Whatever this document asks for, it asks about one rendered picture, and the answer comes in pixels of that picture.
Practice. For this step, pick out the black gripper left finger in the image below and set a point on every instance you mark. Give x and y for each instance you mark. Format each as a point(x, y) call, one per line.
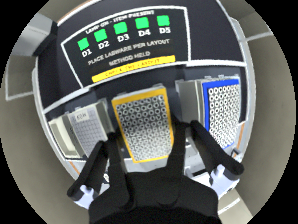
point(88, 185)

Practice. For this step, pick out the white rectangular reservoir tray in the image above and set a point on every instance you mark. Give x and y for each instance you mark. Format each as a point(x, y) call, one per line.
point(67, 142)

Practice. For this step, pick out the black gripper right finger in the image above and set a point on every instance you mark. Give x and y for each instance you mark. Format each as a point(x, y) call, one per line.
point(225, 170)

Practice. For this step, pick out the white tip rack with blue rim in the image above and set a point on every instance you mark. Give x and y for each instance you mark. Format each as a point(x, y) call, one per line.
point(215, 104)

